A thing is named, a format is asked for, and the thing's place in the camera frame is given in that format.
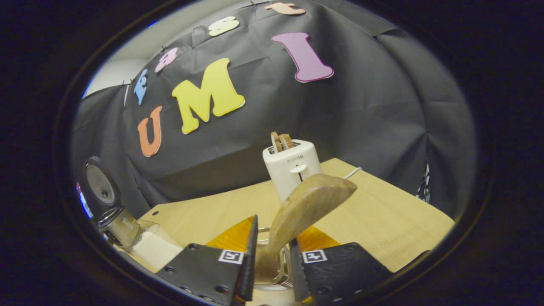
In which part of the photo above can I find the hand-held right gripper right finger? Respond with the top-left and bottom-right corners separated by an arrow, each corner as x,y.
289,225 -> 394,305

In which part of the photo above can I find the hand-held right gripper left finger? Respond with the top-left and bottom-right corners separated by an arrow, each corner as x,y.
156,215 -> 259,306

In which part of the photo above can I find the wooden spoon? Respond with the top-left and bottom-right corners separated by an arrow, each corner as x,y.
255,173 -> 358,283

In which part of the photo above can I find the black silver rice cooker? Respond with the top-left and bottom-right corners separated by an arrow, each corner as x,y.
76,156 -> 143,251

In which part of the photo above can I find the white toaster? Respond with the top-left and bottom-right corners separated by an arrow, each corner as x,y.
262,139 -> 322,204

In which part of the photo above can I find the clear plastic container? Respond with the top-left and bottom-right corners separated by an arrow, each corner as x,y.
127,220 -> 183,272

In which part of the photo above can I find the black white checkered panel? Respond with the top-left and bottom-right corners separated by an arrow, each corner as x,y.
416,161 -> 431,201

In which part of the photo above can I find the black backdrop cloth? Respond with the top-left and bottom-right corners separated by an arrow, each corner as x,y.
70,0 -> 479,221

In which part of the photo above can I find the computer monitor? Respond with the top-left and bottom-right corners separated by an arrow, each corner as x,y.
76,182 -> 94,219

